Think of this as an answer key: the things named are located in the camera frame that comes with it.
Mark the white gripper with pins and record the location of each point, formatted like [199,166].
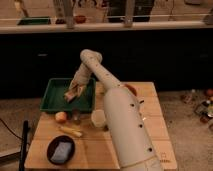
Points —
[76,91]

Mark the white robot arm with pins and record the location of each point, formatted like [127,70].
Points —
[133,145]

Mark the green plastic tray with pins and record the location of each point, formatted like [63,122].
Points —
[53,100]

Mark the green tray on shelf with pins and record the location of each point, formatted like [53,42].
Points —
[34,21]

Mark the small dark jar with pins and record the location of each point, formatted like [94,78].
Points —
[76,118]

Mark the orange round fruit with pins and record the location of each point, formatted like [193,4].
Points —
[61,117]

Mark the white cup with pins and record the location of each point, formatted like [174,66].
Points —
[98,118]

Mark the yellow banana toy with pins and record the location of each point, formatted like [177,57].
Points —
[71,131]

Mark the black round plate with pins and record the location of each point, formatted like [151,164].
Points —
[53,145]

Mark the red orange toy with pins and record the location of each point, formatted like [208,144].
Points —
[132,89]

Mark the blue sponge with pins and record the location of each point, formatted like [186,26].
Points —
[61,152]

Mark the black stand pole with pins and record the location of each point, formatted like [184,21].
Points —
[23,150]

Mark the red bowl on shelf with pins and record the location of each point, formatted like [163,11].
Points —
[79,19]

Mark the floor clutter pile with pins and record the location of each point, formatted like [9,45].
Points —
[203,109]

